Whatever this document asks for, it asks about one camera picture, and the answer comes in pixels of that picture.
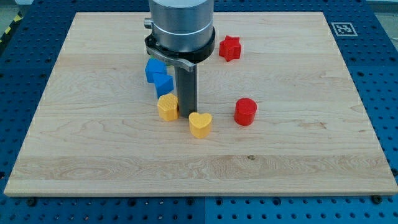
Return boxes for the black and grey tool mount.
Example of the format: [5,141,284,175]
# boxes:
[144,27,216,72]

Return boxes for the grey pusher rod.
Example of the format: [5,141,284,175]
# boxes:
[175,65,197,118]

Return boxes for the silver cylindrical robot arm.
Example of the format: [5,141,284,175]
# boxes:
[144,0,216,118]

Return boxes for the yellow heart block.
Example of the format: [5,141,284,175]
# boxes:
[188,112,213,139]

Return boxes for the blue triangle block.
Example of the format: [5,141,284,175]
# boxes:
[154,73,174,98]

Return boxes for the yellow hexagon block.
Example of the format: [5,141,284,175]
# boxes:
[157,93,179,121]

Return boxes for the blue cube block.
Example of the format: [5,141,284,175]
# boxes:
[144,58,167,83]

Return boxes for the red star block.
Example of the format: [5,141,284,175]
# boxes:
[218,35,242,62]

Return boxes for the red cylinder block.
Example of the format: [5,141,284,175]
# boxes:
[234,98,257,126]

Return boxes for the wooden board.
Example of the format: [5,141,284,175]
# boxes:
[4,12,397,197]

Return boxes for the white fiducial marker tag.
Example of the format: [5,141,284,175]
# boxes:
[331,22,358,37]

